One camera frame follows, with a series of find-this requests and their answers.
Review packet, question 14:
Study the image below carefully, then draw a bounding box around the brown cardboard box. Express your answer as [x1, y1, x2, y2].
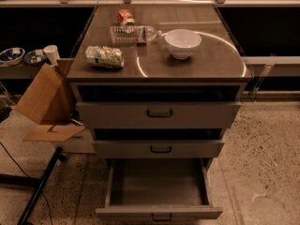
[15, 59, 85, 142]

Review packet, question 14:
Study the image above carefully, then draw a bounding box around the top grey drawer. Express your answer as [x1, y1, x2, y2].
[77, 85, 240, 129]

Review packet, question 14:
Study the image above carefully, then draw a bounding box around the white paper cup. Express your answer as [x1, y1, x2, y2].
[43, 45, 60, 65]

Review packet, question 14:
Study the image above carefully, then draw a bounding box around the middle grey drawer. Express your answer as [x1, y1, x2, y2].
[93, 128, 224, 158]

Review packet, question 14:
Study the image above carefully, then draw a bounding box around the black floor cable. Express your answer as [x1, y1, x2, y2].
[0, 141, 54, 225]

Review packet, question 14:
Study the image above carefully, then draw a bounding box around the white ceramic bowl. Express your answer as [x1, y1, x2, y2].
[164, 29, 202, 60]

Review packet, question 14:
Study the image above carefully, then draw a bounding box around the bottom grey drawer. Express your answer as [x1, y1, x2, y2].
[96, 158, 223, 222]

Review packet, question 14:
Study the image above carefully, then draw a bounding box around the red soda can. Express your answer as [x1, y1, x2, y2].
[117, 9, 135, 26]

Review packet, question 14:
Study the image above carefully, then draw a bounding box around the black stand leg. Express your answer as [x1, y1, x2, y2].
[0, 147, 66, 225]

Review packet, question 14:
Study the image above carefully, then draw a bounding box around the grey drawer cabinet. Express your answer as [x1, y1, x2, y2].
[66, 3, 253, 161]

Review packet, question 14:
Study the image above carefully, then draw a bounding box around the grey drawer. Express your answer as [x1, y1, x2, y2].
[96, 158, 223, 222]
[93, 128, 224, 158]
[77, 85, 240, 129]

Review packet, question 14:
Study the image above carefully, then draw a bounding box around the blue white bowl right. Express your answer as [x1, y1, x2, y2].
[23, 49, 47, 66]

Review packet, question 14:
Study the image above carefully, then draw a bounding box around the clear plastic water bottle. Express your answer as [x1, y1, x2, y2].
[110, 25, 161, 45]

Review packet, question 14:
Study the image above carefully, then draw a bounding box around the green white crushed can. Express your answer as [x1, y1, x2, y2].
[85, 46, 124, 68]

